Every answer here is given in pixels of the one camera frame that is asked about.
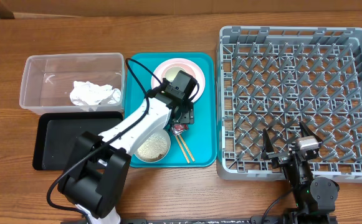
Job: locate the wooden chopstick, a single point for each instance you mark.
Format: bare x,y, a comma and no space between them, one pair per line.
181,146
188,151

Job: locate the red snack wrapper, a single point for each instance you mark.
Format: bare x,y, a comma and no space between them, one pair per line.
178,129

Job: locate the pink plate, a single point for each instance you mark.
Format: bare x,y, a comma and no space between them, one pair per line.
158,72

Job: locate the small pink saucer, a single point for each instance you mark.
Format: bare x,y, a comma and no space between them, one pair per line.
187,69

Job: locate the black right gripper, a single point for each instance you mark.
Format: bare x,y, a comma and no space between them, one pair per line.
266,149

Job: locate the white napkin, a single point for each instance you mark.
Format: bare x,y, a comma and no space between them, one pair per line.
90,94

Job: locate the teal serving tray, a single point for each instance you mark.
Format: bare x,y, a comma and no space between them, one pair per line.
201,137

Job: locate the grey bowl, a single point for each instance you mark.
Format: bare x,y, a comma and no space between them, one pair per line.
155,148

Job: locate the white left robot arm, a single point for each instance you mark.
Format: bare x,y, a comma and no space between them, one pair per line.
95,173

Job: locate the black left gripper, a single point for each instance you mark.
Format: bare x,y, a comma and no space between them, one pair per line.
187,113

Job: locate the black tray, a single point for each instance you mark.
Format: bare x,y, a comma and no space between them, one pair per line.
58,132

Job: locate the grey dishwasher rack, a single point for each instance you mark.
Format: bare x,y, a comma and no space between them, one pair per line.
271,78

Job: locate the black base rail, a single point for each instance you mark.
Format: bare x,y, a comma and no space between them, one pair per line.
251,220

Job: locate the clear plastic waste bin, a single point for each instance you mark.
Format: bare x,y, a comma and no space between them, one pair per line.
48,80

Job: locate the pale green cup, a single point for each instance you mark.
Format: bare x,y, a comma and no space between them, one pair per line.
172,72

